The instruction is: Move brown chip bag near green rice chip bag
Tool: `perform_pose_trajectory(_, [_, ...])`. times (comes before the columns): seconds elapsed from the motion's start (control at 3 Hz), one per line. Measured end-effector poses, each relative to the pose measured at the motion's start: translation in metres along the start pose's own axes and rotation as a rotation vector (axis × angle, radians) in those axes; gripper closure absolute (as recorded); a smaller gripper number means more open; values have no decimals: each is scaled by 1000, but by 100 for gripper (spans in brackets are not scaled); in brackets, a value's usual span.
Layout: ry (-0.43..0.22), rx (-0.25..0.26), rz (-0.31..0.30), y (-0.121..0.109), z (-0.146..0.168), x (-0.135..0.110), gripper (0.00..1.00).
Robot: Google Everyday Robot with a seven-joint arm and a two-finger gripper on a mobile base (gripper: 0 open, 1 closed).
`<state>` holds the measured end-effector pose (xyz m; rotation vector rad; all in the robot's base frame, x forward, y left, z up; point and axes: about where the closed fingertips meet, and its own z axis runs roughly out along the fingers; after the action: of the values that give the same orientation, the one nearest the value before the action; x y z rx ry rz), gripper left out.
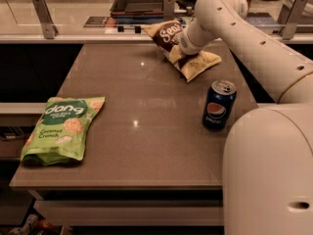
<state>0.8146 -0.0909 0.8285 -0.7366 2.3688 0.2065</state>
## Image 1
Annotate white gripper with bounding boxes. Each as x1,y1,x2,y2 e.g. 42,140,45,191
169,29,209,64

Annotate brown Sea Salt chip bag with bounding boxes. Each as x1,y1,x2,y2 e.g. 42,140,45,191
143,20,221,82

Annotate blue Pepsi can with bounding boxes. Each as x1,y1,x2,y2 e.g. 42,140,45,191
202,79,237,130

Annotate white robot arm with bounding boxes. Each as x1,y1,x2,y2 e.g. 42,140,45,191
179,0,313,235

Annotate green Dang rice chip bag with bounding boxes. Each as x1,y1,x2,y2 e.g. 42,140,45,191
21,97,106,165

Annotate grey tray with orange rim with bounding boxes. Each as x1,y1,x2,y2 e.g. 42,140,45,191
111,0,163,17

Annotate snack packets under table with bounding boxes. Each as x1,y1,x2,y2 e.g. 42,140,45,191
7,214,59,235

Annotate middle metal glass bracket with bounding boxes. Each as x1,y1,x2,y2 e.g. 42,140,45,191
163,0,175,21

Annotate metal glass bracket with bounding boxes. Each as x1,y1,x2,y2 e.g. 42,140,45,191
281,0,308,40
163,0,175,21
31,0,59,39

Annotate right metal glass bracket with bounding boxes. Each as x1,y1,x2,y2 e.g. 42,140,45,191
281,0,308,40

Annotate left metal glass bracket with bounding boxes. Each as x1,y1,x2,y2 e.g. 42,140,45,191
31,0,59,39

